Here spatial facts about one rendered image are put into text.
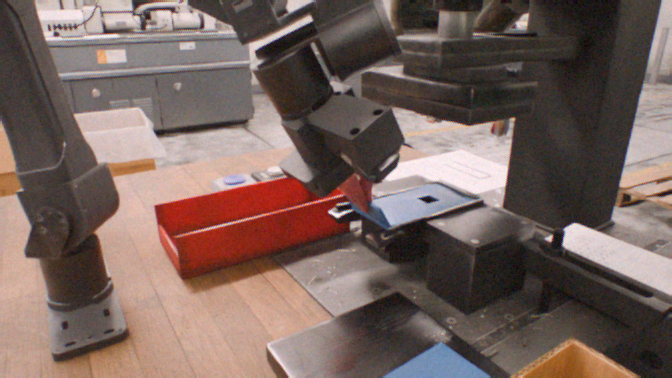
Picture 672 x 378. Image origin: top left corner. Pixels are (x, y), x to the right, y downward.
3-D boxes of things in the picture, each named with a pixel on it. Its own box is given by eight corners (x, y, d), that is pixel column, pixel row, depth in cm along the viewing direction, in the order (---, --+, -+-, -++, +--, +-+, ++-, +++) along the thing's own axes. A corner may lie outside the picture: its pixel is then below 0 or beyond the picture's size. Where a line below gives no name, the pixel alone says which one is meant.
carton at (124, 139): (64, 191, 287) (46, 114, 268) (160, 175, 314) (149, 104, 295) (61, 234, 231) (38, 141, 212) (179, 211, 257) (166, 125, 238)
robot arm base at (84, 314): (91, 202, 58) (30, 214, 54) (114, 272, 43) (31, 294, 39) (103, 256, 61) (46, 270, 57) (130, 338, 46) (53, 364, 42)
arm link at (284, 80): (344, 75, 45) (313, 11, 41) (349, 101, 40) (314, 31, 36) (282, 104, 46) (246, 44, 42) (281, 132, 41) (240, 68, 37)
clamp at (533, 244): (507, 300, 52) (521, 222, 48) (526, 290, 54) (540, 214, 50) (640, 379, 40) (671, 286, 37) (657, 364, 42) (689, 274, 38)
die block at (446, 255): (360, 243, 65) (361, 194, 62) (413, 226, 70) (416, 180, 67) (466, 316, 49) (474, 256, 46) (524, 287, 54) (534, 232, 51)
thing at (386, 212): (342, 211, 54) (342, 188, 53) (436, 185, 62) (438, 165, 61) (377, 233, 49) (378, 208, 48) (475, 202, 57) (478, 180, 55)
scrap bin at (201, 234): (159, 242, 65) (153, 203, 63) (310, 204, 77) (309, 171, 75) (182, 281, 56) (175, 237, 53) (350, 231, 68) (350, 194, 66)
